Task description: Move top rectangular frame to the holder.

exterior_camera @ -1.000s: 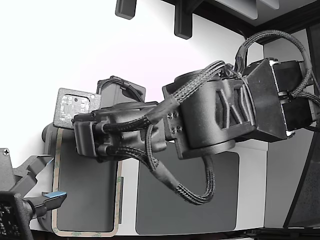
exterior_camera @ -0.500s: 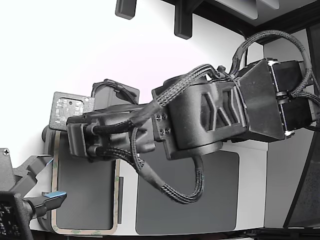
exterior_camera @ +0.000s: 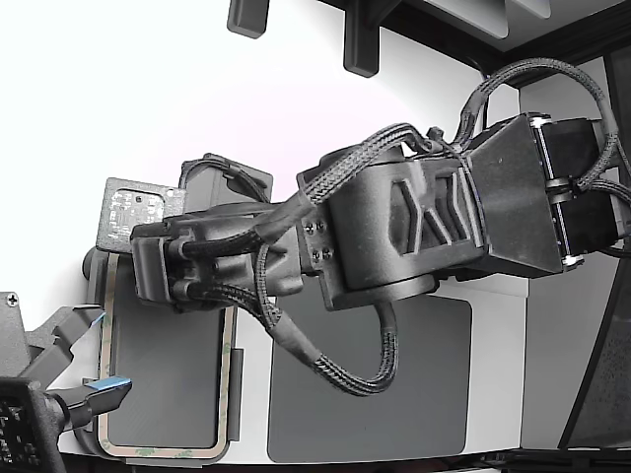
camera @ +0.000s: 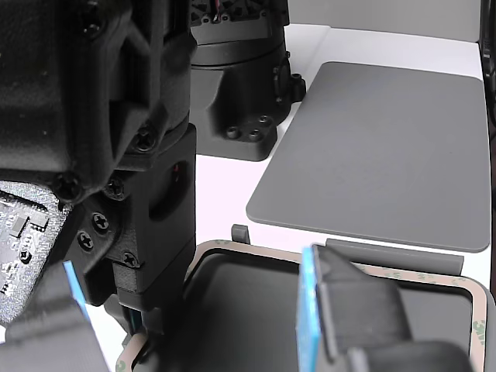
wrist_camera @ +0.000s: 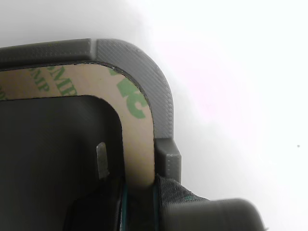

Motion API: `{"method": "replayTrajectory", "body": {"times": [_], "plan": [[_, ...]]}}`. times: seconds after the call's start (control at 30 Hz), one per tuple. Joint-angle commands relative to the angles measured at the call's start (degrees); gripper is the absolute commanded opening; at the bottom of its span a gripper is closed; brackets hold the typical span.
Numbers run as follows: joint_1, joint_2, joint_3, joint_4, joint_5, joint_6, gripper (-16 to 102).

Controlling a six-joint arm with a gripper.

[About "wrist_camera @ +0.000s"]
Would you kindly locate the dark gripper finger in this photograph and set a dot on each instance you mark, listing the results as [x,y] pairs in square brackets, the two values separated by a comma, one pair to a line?
[101,211]
[204,216]

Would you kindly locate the light grey holder plate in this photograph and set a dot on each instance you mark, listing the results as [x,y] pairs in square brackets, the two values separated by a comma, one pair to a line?
[144,62]

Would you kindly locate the beige rectangular adhesive frame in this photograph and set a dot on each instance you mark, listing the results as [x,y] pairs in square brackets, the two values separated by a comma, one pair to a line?
[137,144]

